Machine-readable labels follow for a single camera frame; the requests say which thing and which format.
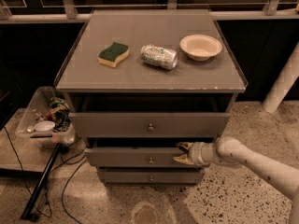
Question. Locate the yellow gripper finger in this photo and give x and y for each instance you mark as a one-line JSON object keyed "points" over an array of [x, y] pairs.
{"points": [[184, 145], [183, 159]]}

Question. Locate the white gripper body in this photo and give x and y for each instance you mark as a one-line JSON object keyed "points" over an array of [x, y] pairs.
{"points": [[195, 153]]}

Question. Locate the grey drawer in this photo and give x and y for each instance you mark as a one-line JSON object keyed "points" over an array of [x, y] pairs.
{"points": [[140, 157], [146, 125], [157, 176]]}

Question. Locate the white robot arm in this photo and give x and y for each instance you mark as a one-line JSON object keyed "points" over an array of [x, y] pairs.
{"points": [[227, 151]]}

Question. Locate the grey bottom drawer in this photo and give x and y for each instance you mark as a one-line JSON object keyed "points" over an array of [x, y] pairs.
{"points": [[157, 176]]}

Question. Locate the grey drawer cabinet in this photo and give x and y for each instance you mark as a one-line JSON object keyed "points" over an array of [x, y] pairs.
{"points": [[134, 86]]}

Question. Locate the grey top drawer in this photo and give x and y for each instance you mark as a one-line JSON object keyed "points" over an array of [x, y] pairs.
{"points": [[146, 125]]}

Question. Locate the crushed silver can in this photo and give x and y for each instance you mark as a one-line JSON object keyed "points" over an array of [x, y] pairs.
{"points": [[159, 56]]}

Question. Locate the white bowl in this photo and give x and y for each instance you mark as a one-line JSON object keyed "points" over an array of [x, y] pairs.
{"points": [[200, 47]]}

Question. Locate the green yellow sponge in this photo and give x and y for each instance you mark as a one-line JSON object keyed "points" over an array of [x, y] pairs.
{"points": [[113, 55]]}

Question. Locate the white diagonal pole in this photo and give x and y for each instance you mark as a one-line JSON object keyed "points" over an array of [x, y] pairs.
{"points": [[284, 82]]}

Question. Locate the clear plastic bin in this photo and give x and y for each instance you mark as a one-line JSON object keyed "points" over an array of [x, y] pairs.
{"points": [[47, 104]]}

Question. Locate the black metal bar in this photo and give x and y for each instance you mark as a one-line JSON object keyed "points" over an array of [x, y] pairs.
{"points": [[41, 181]]}

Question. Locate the metal window railing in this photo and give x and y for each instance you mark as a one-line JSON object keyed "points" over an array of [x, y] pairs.
{"points": [[51, 11]]}

